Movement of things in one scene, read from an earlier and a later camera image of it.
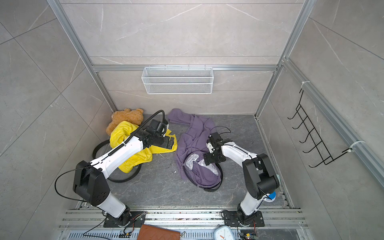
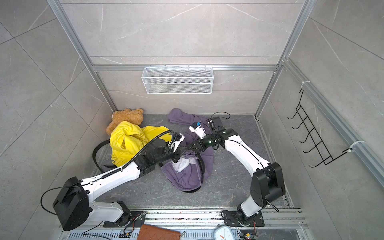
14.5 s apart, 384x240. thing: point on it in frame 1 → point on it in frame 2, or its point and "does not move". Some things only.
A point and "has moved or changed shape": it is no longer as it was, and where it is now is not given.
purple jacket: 191,145 has moved or changed shape
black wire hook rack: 312,135 does not move
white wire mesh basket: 177,80 does not move
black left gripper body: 164,142 → 168,155
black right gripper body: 213,158 → 209,141
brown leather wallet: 149,232 does not move
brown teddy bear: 135,116 does not move
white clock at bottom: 224,232 does not move
